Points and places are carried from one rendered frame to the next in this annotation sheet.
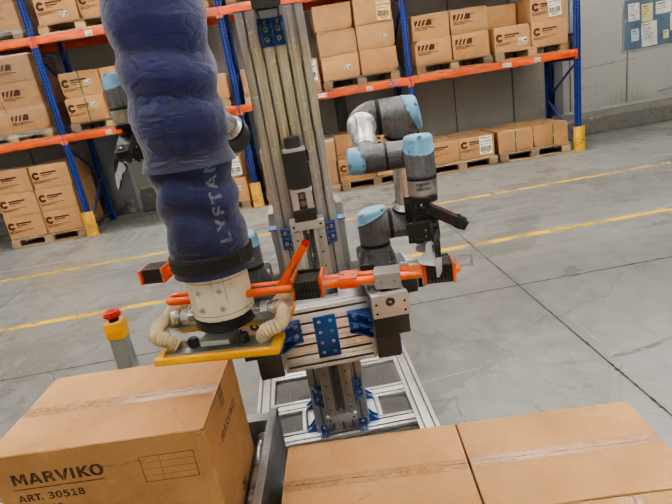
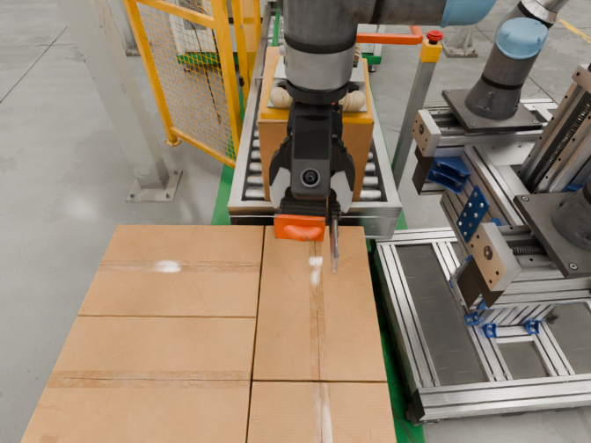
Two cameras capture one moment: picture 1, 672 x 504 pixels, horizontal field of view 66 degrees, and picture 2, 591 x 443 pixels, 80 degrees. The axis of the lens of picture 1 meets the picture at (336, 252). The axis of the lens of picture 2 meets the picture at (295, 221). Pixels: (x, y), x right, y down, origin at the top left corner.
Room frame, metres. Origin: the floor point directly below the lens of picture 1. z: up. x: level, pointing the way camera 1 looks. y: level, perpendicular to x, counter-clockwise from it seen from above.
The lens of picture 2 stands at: (1.26, -0.63, 1.63)
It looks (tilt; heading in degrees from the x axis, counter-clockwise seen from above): 49 degrees down; 88
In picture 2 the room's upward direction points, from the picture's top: straight up
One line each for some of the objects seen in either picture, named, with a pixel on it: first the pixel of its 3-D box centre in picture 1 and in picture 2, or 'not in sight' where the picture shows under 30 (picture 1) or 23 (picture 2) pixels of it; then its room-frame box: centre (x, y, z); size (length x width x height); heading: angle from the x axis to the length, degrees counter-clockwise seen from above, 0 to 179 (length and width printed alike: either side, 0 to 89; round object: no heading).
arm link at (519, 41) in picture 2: (243, 247); (514, 50); (1.91, 0.35, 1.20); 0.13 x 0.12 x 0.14; 62
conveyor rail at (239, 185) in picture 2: not in sight; (258, 83); (1.10, 1.53, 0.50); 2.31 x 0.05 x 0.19; 87
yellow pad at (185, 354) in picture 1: (219, 343); (286, 79); (1.27, 0.35, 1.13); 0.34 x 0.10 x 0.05; 83
